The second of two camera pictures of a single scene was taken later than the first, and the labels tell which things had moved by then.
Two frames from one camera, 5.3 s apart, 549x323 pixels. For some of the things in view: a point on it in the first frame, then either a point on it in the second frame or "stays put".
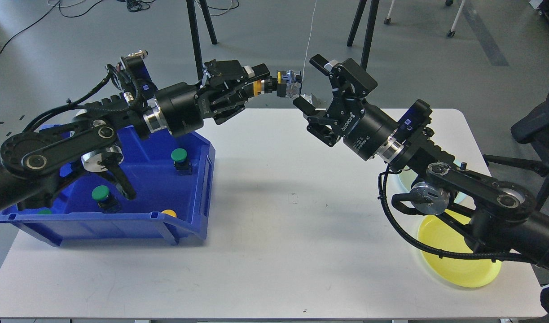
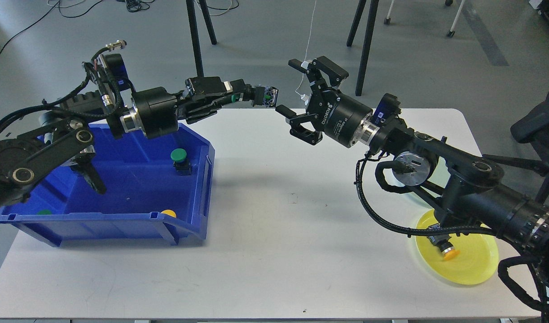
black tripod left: x=191 y=9 stays put
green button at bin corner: x=44 y=211 stays put
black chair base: x=541 y=127 stays put
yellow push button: x=289 y=84 to x=449 y=252
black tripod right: x=374 y=7 stays put
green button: x=101 y=194 to x=270 y=93
